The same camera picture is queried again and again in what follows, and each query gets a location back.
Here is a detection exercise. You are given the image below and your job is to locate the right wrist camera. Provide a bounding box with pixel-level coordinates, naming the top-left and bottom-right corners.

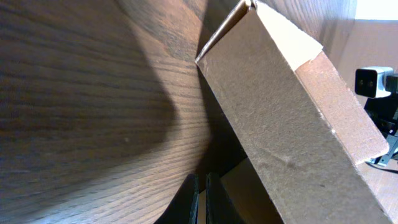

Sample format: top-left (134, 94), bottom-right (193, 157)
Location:
top-left (354, 66), bottom-right (397, 98)

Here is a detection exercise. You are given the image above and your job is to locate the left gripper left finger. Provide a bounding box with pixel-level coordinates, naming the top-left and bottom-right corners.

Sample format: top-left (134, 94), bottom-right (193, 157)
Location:
top-left (154, 174), bottom-right (199, 224)

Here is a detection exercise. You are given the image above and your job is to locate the cardboard box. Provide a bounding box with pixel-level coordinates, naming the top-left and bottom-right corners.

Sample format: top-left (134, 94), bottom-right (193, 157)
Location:
top-left (196, 1), bottom-right (391, 223)

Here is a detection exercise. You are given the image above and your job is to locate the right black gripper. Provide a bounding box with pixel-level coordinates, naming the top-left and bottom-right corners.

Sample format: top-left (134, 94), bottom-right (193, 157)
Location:
top-left (364, 95), bottom-right (397, 167)

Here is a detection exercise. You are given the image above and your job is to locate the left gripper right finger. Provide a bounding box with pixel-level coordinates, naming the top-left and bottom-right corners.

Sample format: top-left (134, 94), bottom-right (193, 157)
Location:
top-left (206, 172), bottom-right (245, 224)

